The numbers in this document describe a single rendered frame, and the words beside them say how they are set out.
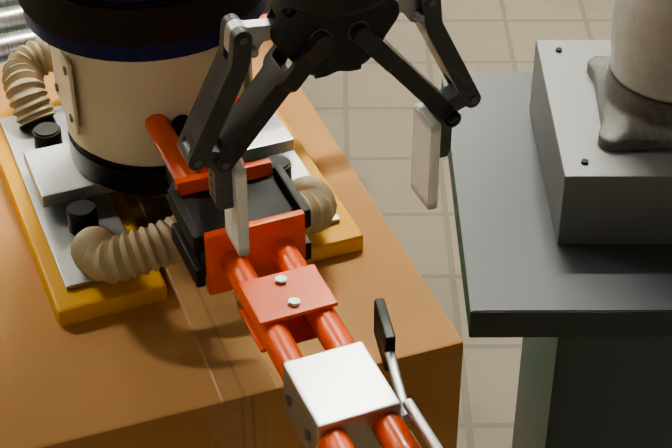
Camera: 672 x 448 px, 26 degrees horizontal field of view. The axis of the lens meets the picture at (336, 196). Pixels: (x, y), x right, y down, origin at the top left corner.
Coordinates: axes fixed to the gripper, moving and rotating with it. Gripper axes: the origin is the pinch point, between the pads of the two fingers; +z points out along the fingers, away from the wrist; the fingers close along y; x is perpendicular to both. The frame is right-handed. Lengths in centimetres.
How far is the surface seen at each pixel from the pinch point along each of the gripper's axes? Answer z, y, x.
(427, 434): 11.0, -1.9, 12.0
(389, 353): 12.5, -3.4, 2.3
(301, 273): 11.4, -0.4, -7.2
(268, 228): 10.5, 0.4, -12.4
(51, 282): 23.9, 15.3, -28.8
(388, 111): 120, -86, -178
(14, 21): 67, -2, -154
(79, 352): 25.8, 14.9, -20.9
